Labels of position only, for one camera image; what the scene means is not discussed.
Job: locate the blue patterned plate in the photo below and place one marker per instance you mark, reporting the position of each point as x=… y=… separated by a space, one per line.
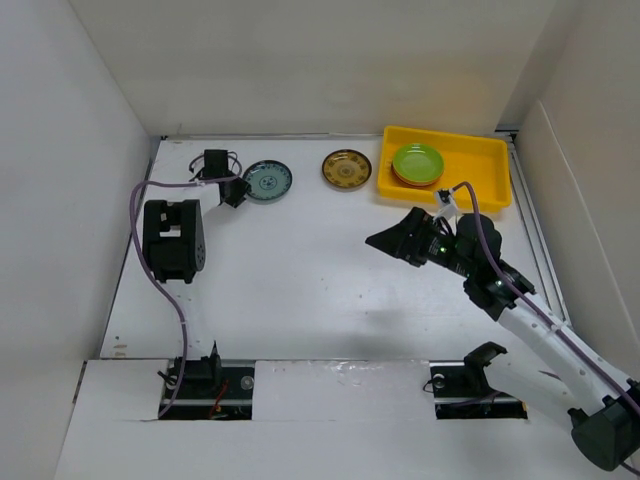
x=268 y=180

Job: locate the gold brown patterned plate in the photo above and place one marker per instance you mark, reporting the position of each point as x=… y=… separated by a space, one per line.
x=346 y=169

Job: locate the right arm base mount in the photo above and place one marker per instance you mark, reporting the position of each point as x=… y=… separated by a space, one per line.
x=461 y=391

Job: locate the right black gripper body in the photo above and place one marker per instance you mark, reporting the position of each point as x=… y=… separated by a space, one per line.
x=441 y=250

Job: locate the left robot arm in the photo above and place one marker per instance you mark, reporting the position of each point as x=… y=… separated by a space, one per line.
x=167 y=229

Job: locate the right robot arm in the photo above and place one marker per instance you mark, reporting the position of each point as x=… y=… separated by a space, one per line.
x=597 y=402

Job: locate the yellow plastic bin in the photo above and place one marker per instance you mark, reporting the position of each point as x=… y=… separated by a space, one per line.
x=483 y=162

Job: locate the orange plate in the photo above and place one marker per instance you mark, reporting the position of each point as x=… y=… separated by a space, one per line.
x=418 y=178

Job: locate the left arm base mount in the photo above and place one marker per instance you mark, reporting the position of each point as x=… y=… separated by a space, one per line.
x=215 y=390

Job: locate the green plate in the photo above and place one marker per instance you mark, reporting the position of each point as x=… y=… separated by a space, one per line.
x=417 y=156

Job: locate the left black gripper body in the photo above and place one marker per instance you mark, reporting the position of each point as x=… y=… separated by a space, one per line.
x=228 y=175

